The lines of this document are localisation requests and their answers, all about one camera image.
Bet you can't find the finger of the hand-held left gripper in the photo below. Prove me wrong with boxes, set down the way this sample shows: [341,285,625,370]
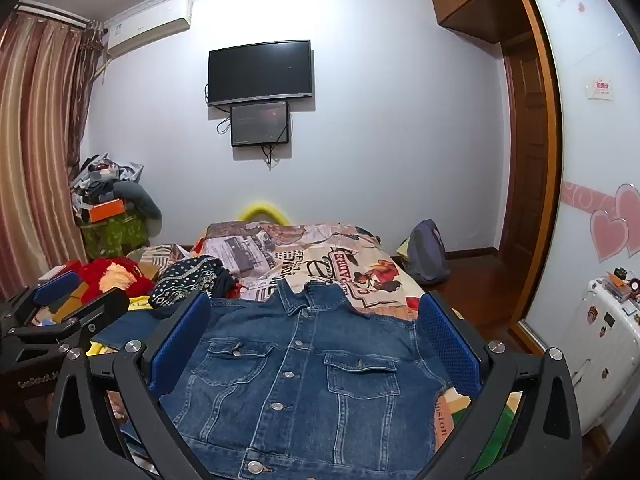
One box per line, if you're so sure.
[0,271,83,322]
[10,287,131,344]

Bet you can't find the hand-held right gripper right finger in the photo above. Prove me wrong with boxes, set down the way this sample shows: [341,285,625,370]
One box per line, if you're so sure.
[415,290,583,480]

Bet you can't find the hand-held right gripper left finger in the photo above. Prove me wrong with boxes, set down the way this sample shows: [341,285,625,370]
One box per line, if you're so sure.
[44,291,221,480]

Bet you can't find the blue denim jacket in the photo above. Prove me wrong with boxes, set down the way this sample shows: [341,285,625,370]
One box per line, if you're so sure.
[97,277,458,480]

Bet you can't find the red cloth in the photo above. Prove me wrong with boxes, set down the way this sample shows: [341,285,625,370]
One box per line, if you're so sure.
[75,256,155,306]

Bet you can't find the dark patterned cloth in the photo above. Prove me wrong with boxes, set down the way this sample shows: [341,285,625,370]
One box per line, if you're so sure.
[148,255,236,308]

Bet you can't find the green patterned cloth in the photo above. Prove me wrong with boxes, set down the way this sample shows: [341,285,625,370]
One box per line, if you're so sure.
[80,217,151,260]

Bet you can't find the orange box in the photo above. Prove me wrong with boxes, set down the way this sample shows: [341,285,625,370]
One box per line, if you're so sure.
[81,198,126,223]

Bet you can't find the grey backpack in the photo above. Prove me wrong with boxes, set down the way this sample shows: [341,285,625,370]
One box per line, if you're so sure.
[402,219,451,285]

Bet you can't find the grey cloth bundle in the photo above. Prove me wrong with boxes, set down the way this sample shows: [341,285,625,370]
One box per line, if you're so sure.
[114,180,162,221]

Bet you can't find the printed blanket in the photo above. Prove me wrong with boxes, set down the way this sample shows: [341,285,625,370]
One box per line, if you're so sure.
[127,220,521,461]

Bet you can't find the striped brown curtain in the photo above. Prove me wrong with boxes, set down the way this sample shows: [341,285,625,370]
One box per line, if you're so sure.
[0,7,106,301]

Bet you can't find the white box shelf unit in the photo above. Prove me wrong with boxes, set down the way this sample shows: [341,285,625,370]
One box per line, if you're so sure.
[565,277,640,436]

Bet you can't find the wooden door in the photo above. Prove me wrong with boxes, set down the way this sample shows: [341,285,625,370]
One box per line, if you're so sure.
[501,32,551,261]

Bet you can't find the white wardrobe door pink hearts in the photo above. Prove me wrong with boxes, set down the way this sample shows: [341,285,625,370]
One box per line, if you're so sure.
[510,0,640,441]

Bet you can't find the white air conditioner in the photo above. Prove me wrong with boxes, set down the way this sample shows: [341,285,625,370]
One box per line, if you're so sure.
[104,0,194,58]

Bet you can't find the wooden overhead cabinet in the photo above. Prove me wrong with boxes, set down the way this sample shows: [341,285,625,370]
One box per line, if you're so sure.
[429,0,526,45]

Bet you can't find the yellow foam ring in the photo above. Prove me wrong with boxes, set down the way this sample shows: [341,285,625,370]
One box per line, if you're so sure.
[236,202,291,225]

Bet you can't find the small black wall monitor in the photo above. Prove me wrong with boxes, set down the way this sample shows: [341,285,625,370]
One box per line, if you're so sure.
[230,101,292,148]

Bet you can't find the black wall television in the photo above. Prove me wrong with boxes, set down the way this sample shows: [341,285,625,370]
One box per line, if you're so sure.
[207,39,315,107]

